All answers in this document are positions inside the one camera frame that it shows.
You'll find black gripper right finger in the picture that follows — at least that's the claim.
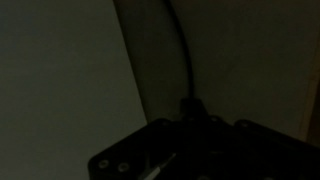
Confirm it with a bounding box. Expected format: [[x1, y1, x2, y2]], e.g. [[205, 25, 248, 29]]
[[192, 97, 320, 180]]

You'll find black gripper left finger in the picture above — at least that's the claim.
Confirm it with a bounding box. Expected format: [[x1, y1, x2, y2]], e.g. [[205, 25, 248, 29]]
[[87, 97, 194, 180]]

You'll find black charger cable white plug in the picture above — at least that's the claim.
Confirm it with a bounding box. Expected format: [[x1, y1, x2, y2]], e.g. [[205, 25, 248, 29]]
[[164, 0, 201, 101]]

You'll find white board mat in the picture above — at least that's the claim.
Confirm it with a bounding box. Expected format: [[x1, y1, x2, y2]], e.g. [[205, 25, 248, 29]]
[[0, 0, 150, 180]]

